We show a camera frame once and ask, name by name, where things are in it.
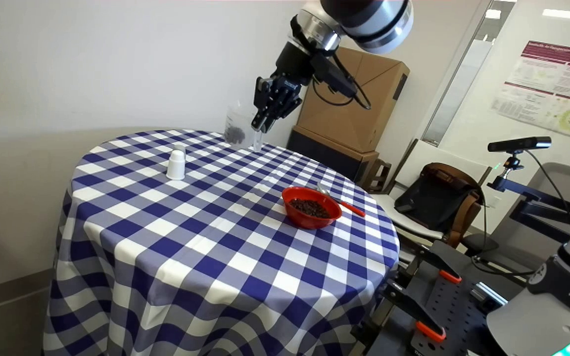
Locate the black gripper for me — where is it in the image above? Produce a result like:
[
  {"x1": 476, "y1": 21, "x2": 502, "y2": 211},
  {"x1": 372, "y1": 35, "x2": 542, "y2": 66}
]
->
[{"x1": 249, "y1": 39, "x2": 318, "y2": 134}]

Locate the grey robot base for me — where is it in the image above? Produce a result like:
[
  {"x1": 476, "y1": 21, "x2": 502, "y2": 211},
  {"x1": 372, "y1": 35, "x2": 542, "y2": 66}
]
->
[{"x1": 484, "y1": 203, "x2": 570, "y2": 356}]

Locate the orange bowl with dark contents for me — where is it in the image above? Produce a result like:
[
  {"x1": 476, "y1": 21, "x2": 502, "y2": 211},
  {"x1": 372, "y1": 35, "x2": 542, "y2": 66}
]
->
[{"x1": 279, "y1": 183, "x2": 344, "y2": 231}]

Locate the large brown cardboard box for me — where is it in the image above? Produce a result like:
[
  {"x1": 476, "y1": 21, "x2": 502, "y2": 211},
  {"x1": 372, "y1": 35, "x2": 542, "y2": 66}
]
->
[{"x1": 294, "y1": 41, "x2": 411, "y2": 157}]

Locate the small white bottle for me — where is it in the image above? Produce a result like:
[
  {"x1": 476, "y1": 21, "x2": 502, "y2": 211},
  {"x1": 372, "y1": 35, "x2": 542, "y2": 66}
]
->
[{"x1": 164, "y1": 143, "x2": 188, "y2": 183}]

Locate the blue white checkered tablecloth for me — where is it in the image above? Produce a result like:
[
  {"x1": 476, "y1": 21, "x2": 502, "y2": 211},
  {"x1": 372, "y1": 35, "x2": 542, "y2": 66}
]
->
[{"x1": 41, "y1": 126, "x2": 401, "y2": 356}]

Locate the black and brown bag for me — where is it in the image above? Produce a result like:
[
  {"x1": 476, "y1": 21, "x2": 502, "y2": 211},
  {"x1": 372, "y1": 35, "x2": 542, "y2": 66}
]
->
[{"x1": 393, "y1": 161, "x2": 486, "y2": 234}]

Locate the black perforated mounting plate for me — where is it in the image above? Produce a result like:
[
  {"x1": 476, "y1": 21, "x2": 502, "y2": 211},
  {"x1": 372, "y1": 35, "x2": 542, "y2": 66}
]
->
[{"x1": 362, "y1": 238, "x2": 526, "y2": 356}]

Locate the grey chair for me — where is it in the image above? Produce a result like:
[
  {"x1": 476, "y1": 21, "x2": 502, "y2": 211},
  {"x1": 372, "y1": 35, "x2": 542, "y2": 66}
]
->
[{"x1": 494, "y1": 159, "x2": 570, "y2": 264}]

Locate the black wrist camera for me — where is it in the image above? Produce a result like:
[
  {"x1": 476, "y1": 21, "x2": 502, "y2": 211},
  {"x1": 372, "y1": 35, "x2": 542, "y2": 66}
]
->
[{"x1": 310, "y1": 49, "x2": 374, "y2": 112}]

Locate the metal spoon with red handle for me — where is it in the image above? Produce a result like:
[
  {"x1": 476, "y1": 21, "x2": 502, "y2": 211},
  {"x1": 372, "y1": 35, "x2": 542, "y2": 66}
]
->
[{"x1": 332, "y1": 195, "x2": 368, "y2": 219}]

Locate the silver metal wall strip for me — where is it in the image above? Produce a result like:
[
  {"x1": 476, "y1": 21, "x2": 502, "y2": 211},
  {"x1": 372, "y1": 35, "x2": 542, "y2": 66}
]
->
[{"x1": 421, "y1": 0, "x2": 518, "y2": 147}]

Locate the orange handled clamp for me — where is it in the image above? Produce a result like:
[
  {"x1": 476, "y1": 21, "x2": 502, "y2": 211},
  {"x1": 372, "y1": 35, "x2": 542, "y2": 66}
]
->
[
  {"x1": 429, "y1": 252, "x2": 465, "y2": 288},
  {"x1": 389, "y1": 282, "x2": 449, "y2": 345}
]

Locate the black camera bar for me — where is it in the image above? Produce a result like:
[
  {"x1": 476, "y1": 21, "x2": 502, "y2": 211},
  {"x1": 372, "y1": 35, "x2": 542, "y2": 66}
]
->
[{"x1": 484, "y1": 134, "x2": 554, "y2": 153}]

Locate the black camera tripod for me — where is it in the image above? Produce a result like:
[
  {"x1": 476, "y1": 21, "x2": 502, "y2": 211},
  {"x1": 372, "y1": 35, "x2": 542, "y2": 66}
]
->
[{"x1": 482, "y1": 149, "x2": 570, "y2": 246}]

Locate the wall poster with maroon header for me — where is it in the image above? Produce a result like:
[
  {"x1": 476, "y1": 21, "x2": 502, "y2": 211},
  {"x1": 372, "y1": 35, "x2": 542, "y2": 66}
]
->
[{"x1": 490, "y1": 37, "x2": 570, "y2": 143}]

